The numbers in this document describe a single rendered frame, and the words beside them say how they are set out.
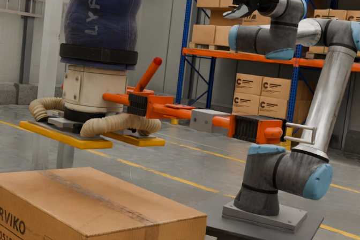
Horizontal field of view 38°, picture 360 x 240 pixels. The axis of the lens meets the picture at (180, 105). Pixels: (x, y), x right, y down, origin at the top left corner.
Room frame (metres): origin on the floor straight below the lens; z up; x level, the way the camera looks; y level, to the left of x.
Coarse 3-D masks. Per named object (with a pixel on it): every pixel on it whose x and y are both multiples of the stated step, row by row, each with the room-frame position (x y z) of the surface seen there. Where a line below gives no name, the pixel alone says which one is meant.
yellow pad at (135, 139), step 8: (112, 136) 1.54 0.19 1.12; (120, 136) 1.52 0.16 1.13; (128, 136) 1.50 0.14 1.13; (136, 136) 1.49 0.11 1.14; (144, 136) 1.51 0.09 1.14; (152, 136) 1.52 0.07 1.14; (136, 144) 1.46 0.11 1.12; (144, 144) 1.47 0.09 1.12; (152, 144) 1.49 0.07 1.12; (160, 144) 1.51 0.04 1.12
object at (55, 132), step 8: (24, 128) 1.54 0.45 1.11; (32, 128) 1.50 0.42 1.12; (40, 128) 1.48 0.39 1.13; (48, 128) 1.47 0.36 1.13; (56, 128) 1.47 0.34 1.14; (64, 128) 1.49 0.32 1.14; (72, 128) 1.50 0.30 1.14; (80, 128) 1.42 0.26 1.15; (48, 136) 1.44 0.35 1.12; (56, 136) 1.41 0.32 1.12; (64, 136) 1.39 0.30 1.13; (72, 136) 1.38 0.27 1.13; (80, 136) 1.38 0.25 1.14; (96, 136) 1.41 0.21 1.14; (72, 144) 1.35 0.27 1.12; (80, 144) 1.32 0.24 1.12; (88, 144) 1.34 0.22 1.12; (96, 144) 1.35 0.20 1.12; (104, 144) 1.37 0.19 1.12
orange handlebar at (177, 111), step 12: (108, 96) 1.45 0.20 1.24; (120, 96) 1.42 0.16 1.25; (156, 108) 1.30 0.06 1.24; (168, 108) 1.27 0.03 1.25; (180, 108) 1.25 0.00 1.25; (192, 108) 1.28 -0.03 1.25; (216, 120) 1.16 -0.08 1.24; (228, 120) 1.14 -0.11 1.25; (264, 132) 1.06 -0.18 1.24; (276, 132) 1.07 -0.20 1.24
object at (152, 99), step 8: (136, 96) 1.33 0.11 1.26; (144, 96) 1.31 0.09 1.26; (152, 96) 1.31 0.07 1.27; (160, 96) 1.33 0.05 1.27; (168, 96) 1.35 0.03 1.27; (128, 104) 1.36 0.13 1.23; (136, 104) 1.34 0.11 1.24; (144, 104) 1.32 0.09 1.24; (152, 104) 1.31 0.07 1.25; (128, 112) 1.35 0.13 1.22; (136, 112) 1.33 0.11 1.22; (144, 112) 1.31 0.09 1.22; (152, 112) 1.32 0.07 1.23
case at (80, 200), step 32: (0, 192) 1.51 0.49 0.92; (32, 192) 1.47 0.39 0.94; (64, 192) 1.51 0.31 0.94; (96, 192) 1.55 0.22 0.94; (128, 192) 1.59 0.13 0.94; (0, 224) 1.50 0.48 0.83; (32, 224) 1.36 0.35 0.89; (64, 224) 1.25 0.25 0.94; (96, 224) 1.26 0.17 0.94; (128, 224) 1.28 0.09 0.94; (160, 224) 1.33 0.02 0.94; (192, 224) 1.41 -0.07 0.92
